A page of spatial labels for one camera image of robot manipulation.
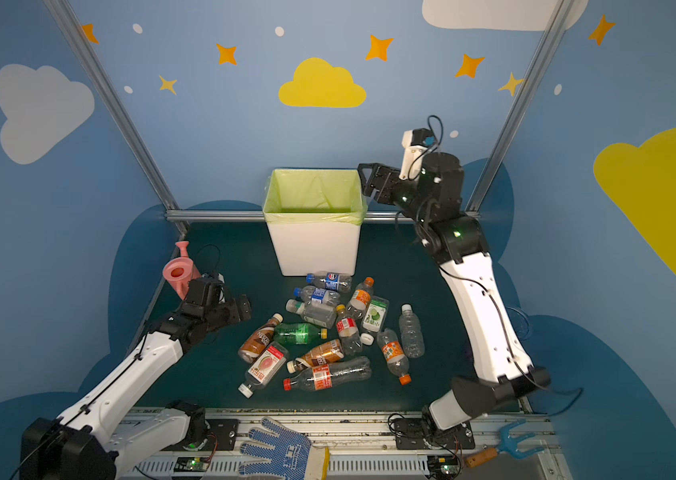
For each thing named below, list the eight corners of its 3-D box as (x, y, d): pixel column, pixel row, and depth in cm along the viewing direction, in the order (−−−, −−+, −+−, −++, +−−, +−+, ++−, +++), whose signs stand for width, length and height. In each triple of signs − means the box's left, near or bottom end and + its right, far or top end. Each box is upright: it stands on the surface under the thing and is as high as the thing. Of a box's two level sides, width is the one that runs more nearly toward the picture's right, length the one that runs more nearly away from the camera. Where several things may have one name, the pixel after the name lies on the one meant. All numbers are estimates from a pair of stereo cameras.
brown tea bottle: (236, 357, 86) (233, 353, 84) (272, 313, 96) (271, 309, 94) (250, 367, 85) (248, 364, 82) (286, 321, 94) (285, 317, 92)
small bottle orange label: (397, 388, 82) (399, 384, 79) (375, 335, 92) (376, 331, 89) (414, 381, 83) (417, 378, 81) (391, 331, 93) (393, 326, 90)
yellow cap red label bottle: (344, 358, 88) (344, 353, 85) (332, 311, 98) (332, 304, 95) (363, 353, 89) (364, 348, 85) (349, 307, 99) (350, 301, 96)
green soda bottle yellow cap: (273, 344, 89) (271, 339, 86) (275, 327, 93) (274, 322, 90) (327, 344, 89) (326, 340, 87) (327, 327, 93) (327, 322, 90)
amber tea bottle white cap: (290, 379, 83) (288, 375, 80) (285, 363, 85) (283, 359, 83) (345, 356, 87) (345, 352, 85) (339, 342, 90) (339, 337, 87)
